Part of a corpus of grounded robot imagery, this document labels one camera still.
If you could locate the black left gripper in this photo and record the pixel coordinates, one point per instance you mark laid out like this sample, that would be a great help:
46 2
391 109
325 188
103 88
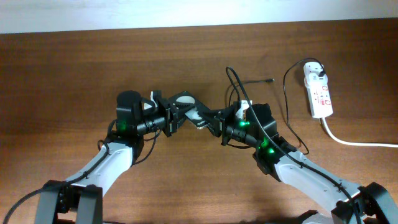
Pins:
170 111

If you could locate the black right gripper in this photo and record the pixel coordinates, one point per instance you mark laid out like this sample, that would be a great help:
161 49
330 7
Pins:
219 119

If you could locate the black Galaxy smartphone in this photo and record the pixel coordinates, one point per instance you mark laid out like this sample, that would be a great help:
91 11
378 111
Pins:
193 114

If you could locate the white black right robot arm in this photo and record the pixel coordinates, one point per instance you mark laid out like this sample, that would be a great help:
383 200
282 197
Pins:
346 201

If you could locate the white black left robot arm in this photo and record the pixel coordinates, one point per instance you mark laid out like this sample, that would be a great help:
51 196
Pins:
136 116

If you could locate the white USB charger adapter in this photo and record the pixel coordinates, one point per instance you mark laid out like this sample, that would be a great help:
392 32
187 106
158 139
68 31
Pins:
314 75

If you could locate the white power strip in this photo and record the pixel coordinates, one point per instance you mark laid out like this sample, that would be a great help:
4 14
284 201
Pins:
320 102

